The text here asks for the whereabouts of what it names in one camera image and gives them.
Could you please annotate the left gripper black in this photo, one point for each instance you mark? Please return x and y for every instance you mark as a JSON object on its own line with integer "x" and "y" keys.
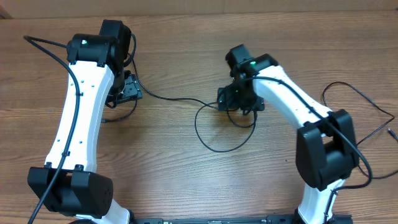
{"x": 134, "y": 89}

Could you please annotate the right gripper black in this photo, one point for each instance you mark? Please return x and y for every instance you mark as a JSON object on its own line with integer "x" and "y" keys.
{"x": 228, "y": 99}

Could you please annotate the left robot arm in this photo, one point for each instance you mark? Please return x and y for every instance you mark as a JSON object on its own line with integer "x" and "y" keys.
{"x": 68, "y": 182}

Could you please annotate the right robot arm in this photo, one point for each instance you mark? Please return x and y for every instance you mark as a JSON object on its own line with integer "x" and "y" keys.
{"x": 325, "y": 142}

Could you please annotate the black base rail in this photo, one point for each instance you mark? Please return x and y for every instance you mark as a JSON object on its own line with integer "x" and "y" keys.
{"x": 214, "y": 221}

